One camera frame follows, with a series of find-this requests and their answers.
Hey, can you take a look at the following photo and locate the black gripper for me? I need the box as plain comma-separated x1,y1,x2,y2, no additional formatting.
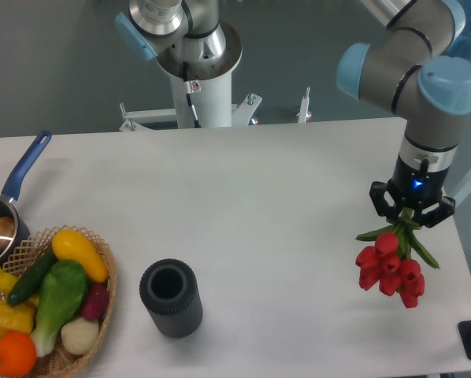
369,157,455,228

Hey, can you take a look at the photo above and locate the red tulip bouquet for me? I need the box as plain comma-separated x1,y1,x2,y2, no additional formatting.
355,209,439,309

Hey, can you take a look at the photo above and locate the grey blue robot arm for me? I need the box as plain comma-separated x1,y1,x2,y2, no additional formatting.
336,1,471,228

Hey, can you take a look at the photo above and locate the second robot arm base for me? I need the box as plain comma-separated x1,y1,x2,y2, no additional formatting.
115,1,243,81

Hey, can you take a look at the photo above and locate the dark grey ribbed vase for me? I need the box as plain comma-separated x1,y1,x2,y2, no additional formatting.
139,258,203,339

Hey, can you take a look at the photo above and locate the red radish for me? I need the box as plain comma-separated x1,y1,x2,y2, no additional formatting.
80,283,109,321

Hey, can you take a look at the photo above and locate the yellow squash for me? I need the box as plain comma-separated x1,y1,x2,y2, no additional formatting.
51,229,109,284

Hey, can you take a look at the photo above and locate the white garlic bulb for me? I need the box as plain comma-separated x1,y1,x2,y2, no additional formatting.
61,317,99,355

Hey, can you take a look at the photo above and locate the green bok choy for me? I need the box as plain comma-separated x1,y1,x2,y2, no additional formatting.
31,260,88,358

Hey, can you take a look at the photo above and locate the green cucumber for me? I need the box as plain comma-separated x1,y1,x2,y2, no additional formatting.
6,249,57,306

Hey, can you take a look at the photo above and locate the woven wicker basket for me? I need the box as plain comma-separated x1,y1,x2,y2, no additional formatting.
2,225,117,377

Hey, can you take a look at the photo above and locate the yellow banana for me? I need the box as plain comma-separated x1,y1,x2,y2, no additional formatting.
0,266,39,308

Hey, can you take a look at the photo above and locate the orange fruit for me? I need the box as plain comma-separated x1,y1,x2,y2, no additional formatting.
0,332,37,377

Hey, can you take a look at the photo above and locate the yellow corn cob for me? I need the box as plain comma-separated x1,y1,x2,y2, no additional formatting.
0,300,35,338

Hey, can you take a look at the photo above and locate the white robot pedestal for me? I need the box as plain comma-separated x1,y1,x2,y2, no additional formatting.
169,62,232,129

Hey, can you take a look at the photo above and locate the black cable on pedestal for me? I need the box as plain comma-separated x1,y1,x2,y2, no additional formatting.
181,61,202,129

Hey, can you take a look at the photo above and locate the blue handled saucepan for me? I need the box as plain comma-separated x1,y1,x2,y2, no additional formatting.
0,131,52,265

